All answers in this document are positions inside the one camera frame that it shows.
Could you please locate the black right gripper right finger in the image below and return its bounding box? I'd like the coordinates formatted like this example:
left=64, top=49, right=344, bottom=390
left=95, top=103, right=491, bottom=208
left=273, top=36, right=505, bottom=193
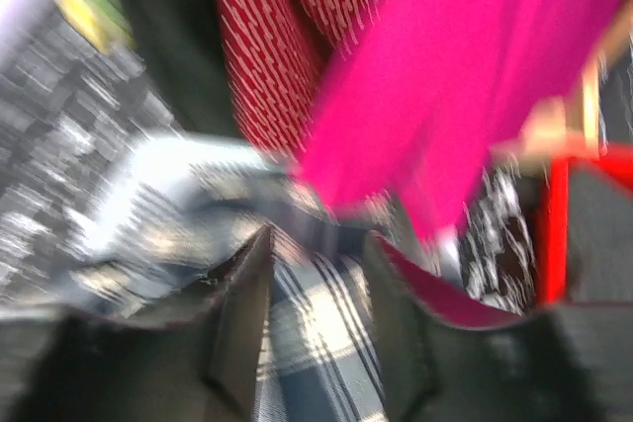
left=363, top=235, right=632, bottom=421

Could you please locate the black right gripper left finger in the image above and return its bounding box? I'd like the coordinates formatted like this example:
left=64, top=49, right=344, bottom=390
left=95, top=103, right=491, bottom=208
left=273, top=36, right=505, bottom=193
left=1, top=227, right=273, bottom=421

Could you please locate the navy plaid skirt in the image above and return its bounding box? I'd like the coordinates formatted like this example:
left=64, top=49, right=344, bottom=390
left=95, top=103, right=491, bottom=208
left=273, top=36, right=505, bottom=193
left=79, top=163, right=392, bottom=421

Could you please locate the black skirt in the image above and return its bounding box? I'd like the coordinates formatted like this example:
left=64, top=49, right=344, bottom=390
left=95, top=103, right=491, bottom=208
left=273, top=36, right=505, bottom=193
left=120, top=0, right=240, bottom=137

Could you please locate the lemon print skirt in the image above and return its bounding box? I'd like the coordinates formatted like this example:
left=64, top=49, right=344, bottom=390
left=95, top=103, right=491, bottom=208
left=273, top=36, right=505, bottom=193
left=34, top=0, right=137, bottom=55

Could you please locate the magenta skirt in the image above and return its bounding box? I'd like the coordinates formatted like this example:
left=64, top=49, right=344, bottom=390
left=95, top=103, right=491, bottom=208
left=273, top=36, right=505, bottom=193
left=299, top=0, right=622, bottom=238

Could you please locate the red polka dot skirt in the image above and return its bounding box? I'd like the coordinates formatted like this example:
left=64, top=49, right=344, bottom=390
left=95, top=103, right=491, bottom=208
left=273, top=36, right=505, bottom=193
left=217, top=0, right=380, bottom=156

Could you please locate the red plastic crate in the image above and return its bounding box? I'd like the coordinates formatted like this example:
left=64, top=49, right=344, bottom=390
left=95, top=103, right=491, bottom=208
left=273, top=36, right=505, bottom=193
left=538, top=145, right=632, bottom=303

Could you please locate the white perforated plastic basket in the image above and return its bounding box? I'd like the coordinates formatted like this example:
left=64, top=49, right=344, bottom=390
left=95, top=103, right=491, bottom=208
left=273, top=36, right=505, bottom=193
left=67, top=134, right=319, bottom=294

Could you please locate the wooden clothes rack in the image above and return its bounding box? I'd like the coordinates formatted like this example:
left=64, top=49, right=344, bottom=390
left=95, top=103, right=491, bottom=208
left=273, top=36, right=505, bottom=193
left=493, top=0, right=632, bottom=166

